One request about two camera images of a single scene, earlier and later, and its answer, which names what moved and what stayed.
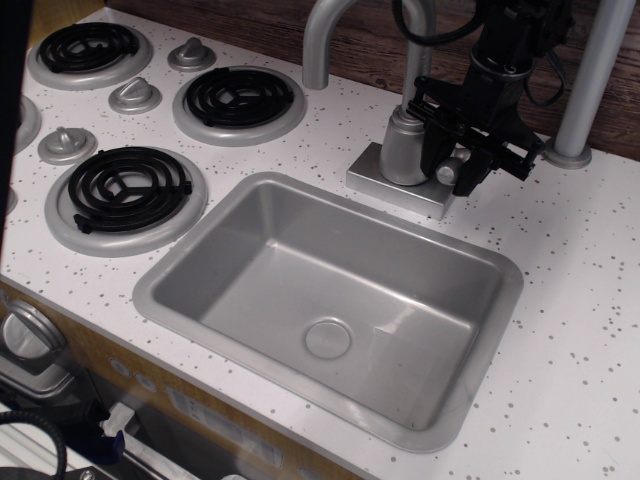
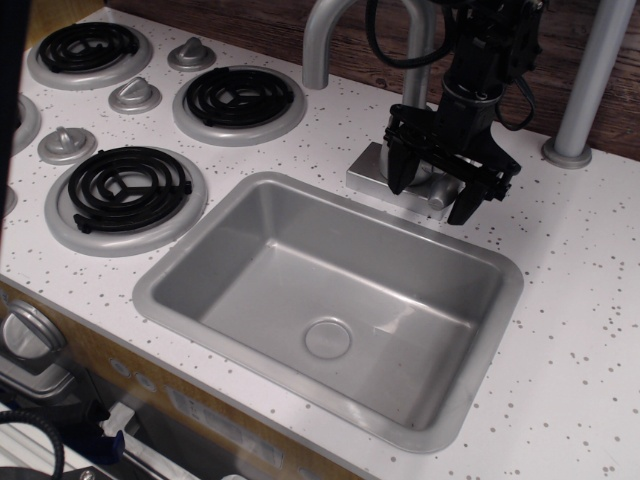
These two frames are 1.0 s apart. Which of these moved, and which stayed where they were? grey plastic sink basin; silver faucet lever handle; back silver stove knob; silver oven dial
Moved: silver faucet lever handle
Stayed: back silver stove knob; silver oven dial; grey plastic sink basin
